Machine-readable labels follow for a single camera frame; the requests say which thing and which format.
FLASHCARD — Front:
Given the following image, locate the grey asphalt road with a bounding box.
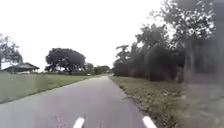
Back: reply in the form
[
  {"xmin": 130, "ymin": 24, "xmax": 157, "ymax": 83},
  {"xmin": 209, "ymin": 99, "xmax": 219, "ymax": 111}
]
[{"xmin": 0, "ymin": 75, "xmax": 149, "ymax": 128}]

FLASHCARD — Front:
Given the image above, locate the robot's own part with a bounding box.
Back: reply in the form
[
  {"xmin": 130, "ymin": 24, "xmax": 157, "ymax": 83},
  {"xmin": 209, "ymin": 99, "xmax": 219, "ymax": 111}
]
[
  {"xmin": 72, "ymin": 116, "xmax": 86, "ymax": 128},
  {"xmin": 142, "ymin": 115, "xmax": 158, "ymax": 128}
]

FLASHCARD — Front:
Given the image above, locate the grass verge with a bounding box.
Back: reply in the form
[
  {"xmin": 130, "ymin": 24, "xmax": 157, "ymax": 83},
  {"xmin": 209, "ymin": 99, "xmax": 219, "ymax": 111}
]
[{"xmin": 109, "ymin": 75, "xmax": 224, "ymax": 128}]

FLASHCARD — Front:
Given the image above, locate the large dark tree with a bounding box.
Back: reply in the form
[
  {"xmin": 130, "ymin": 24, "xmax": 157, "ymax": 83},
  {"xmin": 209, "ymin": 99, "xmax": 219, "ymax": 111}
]
[{"xmin": 44, "ymin": 47, "xmax": 87, "ymax": 75}]

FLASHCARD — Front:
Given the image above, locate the building with pitched roof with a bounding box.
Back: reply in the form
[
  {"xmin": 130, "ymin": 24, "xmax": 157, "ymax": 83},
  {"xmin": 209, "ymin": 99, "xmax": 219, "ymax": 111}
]
[{"xmin": 2, "ymin": 62, "xmax": 41, "ymax": 75}]

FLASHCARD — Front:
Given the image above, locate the wood of trees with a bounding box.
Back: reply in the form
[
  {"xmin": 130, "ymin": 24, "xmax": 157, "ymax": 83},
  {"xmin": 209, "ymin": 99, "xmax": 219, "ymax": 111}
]
[{"xmin": 112, "ymin": 0, "xmax": 224, "ymax": 84}]

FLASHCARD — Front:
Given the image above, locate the distant row of trees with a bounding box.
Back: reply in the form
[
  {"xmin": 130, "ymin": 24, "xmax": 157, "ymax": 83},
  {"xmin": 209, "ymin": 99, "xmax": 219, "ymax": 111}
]
[{"xmin": 84, "ymin": 62, "xmax": 112, "ymax": 76}]

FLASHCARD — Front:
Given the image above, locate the grass field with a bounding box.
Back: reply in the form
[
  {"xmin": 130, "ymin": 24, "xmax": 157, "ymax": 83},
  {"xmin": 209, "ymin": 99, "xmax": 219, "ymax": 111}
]
[{"xmin": 0, "ymin": 72, "xmax": 103, "ymax": 104}]

